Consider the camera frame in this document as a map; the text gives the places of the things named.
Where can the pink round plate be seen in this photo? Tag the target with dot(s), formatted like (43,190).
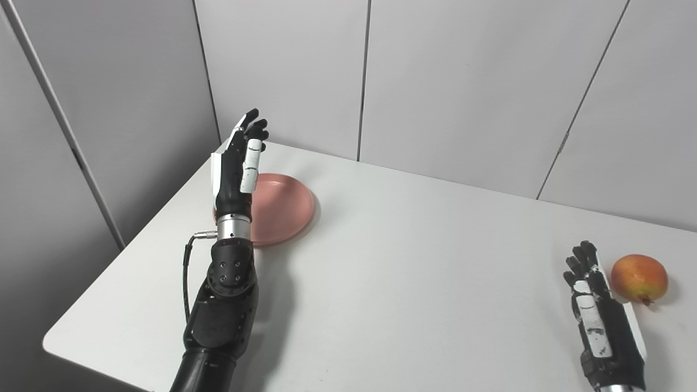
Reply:
(283,209)

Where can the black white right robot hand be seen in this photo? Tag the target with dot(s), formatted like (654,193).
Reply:
(610,332)

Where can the red yellow pomegranate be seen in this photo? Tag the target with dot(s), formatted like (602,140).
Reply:
(638,277)

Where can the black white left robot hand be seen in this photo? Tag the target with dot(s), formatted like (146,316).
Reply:
(231,174)

